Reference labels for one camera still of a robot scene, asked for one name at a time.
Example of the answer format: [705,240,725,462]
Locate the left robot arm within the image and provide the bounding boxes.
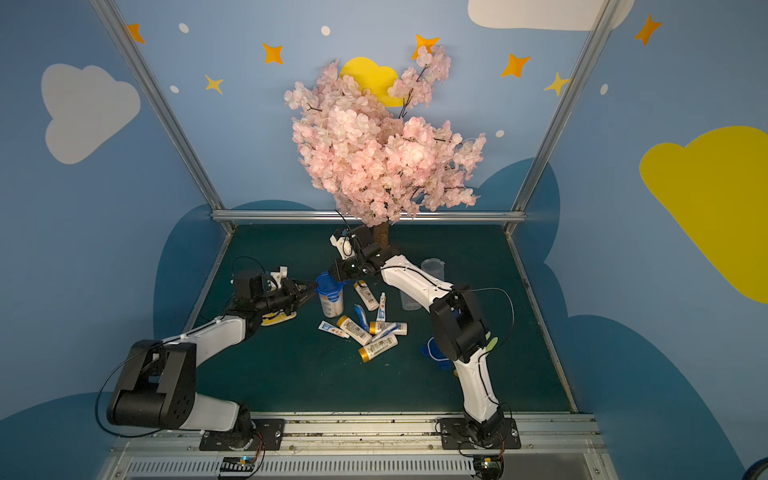
[106,271,317,442]

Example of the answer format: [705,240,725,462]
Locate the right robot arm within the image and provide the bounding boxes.
[330,225,504,443]

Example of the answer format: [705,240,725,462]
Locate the yellow work glove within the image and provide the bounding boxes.
[261,310,297,327]

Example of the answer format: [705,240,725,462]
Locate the orange-cap white bottle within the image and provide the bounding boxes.
[353,280,379,311]
[358,334,398,363]
[369,321,408,336]
[337,315,372,346]

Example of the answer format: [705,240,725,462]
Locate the blue toothbrush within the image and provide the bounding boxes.
[371,323,399,343]
[354,304,370,333]

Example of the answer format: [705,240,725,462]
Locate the white blue toothpaste tube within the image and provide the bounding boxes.
[376,292,387,322]

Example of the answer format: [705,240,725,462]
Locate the pink cherry blossom tree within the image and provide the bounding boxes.
[284,46,486,245]

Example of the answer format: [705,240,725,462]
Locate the left circuit board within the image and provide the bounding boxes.
[217,456,259,479]

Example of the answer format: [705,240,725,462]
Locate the circuit board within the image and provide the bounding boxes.
[217,456,259,479]
[473,456,504,480]

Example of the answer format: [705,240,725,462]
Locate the right circuit board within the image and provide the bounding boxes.
[473,456,504,480]

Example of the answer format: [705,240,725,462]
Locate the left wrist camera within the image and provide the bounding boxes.
[270,265,288,290]

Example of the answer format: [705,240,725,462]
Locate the aluminium back frame bar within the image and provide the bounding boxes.
[211,209,527,226]

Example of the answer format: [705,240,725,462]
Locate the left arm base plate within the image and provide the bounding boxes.
[199,418,285,452]

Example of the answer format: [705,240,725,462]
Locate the green wooden-handled scraper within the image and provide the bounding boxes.
[484,332,499,353]

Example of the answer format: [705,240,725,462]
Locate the right aluminium frame post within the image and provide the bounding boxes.
[503,0,622,239]

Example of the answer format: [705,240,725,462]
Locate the aluminium frame post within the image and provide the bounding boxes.
[503,0,622,239]
[90,0,225,212]

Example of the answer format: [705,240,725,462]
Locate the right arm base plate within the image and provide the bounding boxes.
[436,417,522,451]

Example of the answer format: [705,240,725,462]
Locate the left aluminium frame post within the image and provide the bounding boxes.
[90,0,225,212]

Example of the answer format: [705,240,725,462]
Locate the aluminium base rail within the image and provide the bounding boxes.
[98,412,618,479]

